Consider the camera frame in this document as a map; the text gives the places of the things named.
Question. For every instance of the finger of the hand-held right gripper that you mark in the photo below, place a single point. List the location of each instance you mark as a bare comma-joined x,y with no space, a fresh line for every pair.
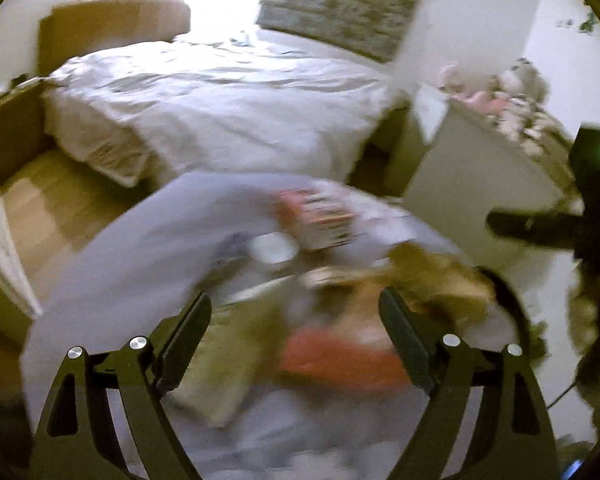
530,230

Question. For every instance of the orange packet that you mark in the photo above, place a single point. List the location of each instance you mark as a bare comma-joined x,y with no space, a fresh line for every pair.
330,355

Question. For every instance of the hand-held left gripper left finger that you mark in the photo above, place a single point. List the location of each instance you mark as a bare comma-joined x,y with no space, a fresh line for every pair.
187,330

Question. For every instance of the tan headboard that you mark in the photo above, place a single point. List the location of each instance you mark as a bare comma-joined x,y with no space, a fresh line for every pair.
105,25

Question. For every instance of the wooden nightstand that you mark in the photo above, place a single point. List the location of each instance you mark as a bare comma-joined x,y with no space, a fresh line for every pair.
15,130

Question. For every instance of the bed with white duvet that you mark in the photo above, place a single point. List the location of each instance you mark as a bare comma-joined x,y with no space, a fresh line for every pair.
230,100

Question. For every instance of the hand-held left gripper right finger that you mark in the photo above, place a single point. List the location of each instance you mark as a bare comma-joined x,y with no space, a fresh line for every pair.
402,330

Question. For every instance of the white round lid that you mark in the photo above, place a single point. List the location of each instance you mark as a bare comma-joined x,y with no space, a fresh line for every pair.
272,249

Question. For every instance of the golden crumpled wrapper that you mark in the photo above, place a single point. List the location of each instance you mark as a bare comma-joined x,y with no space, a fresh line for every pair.
440,280

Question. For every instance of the white bedside cabinet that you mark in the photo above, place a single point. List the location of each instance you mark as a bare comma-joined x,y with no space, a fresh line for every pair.
470,175

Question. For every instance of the beige packet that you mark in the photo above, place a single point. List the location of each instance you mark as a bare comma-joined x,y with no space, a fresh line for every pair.
230,360

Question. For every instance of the black trash bin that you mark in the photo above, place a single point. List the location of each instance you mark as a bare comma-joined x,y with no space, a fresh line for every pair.
510,300

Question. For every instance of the pink plush toy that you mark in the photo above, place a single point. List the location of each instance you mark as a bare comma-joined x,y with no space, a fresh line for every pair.
480,100

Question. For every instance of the green vine wall decoration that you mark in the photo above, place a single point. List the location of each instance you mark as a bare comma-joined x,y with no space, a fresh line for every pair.
589,22

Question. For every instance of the patterned curtain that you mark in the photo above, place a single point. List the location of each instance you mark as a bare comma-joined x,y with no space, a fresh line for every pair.
340,0

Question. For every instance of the grey plush toy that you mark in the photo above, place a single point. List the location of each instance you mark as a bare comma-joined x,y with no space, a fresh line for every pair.
522,77

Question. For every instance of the white furniture panel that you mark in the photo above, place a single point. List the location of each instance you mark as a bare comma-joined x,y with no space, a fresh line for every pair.
0,250

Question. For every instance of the pink box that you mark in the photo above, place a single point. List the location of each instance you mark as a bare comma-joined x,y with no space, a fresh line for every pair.
320,215

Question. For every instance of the stack of books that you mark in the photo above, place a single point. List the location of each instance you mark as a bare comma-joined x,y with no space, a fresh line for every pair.
545,135

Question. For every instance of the grey floral tablecloth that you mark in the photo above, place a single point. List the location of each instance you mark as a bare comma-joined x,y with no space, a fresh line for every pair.
170,220

